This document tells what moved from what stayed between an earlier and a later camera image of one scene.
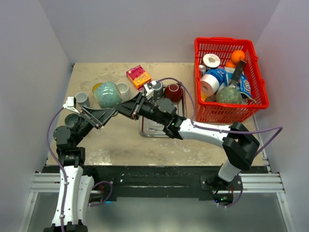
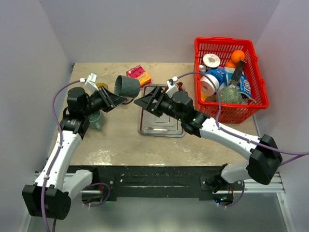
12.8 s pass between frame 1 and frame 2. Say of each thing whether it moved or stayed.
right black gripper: moved
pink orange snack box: stayed
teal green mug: moved
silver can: stayed
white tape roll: stayed
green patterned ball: stayed
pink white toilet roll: stayed
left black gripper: moved
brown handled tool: stayed
